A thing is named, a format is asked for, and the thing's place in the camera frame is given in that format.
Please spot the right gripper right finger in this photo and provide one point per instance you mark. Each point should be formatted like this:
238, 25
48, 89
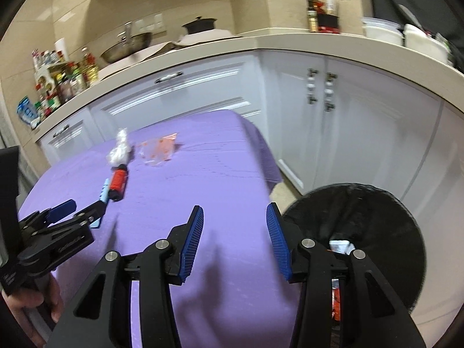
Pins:
344, 299

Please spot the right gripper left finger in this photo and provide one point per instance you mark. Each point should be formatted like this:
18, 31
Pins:
125, 294

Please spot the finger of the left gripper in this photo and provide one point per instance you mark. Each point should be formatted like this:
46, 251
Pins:
60, 211
89, 214

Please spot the red thread spool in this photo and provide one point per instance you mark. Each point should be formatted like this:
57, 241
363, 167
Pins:
118, 183

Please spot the clear plastic bag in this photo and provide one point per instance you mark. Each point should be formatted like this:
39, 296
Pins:
121, 152

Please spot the orange printed zip bag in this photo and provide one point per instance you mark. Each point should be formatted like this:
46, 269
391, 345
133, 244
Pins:
158, 150

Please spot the orange plastic bag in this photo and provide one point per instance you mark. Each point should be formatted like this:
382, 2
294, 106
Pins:
336, 300

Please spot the white silver foil pouch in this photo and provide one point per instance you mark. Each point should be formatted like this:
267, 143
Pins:
344, 247

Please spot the black lined trash bin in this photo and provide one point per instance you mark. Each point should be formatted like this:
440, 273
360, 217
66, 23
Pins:
372, 220

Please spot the person's left hand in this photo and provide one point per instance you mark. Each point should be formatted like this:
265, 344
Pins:
27, 298

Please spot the blue snack bag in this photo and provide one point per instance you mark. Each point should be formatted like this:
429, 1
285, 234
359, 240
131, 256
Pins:
28, 113

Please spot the spice rack with bottles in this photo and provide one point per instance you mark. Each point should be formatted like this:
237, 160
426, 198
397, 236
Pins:
57, 78

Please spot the purple tablecloth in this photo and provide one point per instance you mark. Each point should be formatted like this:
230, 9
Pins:
235, 296

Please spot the cooking oil bottle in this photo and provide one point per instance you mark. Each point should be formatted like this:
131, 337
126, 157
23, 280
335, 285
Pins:
90, 68

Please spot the steel wok pan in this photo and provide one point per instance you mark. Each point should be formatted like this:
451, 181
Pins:
128, 45

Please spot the black clay pot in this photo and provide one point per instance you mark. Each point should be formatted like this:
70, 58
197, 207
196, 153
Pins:
199, 25

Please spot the white tub with spoon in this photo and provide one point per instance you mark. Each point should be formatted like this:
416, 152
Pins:
418, 39

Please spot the white plastic container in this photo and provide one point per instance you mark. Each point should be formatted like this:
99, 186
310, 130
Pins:
382, 30

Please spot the dark sauce bottle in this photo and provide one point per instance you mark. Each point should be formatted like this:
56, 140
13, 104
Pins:
312, 17

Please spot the red black box holder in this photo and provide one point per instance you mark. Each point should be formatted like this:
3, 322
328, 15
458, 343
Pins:
328, 20

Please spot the black backdrop cloth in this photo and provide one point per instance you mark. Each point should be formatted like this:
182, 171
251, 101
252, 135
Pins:
444, 17

